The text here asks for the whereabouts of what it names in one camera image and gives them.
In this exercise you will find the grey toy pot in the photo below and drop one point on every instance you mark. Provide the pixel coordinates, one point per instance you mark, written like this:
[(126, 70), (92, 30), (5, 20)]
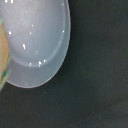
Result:
[(38, 33)]

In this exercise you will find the tan gripper finger with teal pad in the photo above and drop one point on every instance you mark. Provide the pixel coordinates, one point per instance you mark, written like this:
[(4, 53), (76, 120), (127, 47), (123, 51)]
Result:
[(4, 55)]

